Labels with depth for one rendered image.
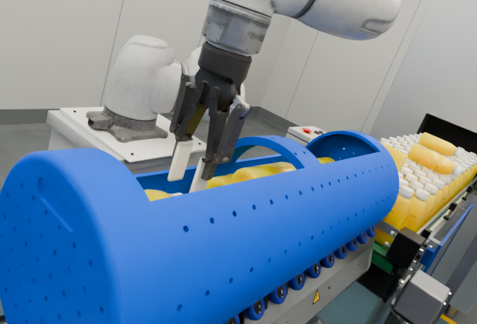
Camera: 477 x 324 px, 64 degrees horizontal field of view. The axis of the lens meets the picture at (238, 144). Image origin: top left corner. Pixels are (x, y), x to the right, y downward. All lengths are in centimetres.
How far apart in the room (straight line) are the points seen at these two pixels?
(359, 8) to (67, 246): 47
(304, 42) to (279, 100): 94
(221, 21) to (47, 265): 36
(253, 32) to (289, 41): 553
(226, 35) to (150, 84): 58
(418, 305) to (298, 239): 80
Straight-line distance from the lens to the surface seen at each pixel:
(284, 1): 55
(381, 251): 133
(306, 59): 591
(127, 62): 108
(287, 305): 86
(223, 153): 56
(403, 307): 138
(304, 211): 63
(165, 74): 108
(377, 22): 63
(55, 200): 45
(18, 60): 346
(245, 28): 53
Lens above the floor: 143
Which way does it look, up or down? 18 degrees down
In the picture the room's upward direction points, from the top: 19 degrees clockwise
